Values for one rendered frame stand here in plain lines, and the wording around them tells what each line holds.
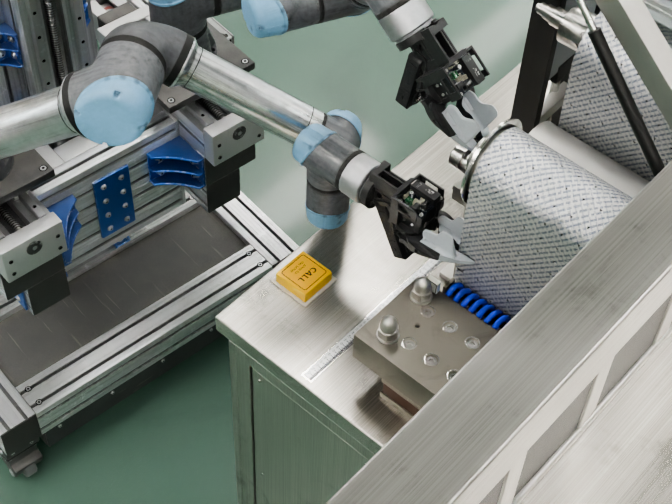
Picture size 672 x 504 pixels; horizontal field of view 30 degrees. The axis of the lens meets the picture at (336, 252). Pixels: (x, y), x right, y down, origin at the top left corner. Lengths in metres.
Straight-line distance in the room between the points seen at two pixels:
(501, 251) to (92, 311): 1.36
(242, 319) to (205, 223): 1.07
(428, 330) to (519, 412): 0.82
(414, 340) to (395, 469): 0.86
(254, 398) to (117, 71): 0.63
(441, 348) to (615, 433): 0.58
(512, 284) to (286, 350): 0.40
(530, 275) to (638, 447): 0.55
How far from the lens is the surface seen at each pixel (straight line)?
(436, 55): 1.87
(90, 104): 2.02
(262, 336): 2.11
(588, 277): 1.27
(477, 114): 1.94
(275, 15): 1.91
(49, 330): 3.02
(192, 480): 3.01
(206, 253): 3.12
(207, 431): 3.07
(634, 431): 1.44
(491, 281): 1.99
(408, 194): 1.99
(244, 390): 2.25
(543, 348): 1.21
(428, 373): 1.93
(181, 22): 2.57
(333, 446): 2.14
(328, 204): 2.12
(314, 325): 2.13
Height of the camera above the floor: 2.63
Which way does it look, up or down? 51 degrees down
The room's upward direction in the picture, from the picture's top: 3 degrees clockwise
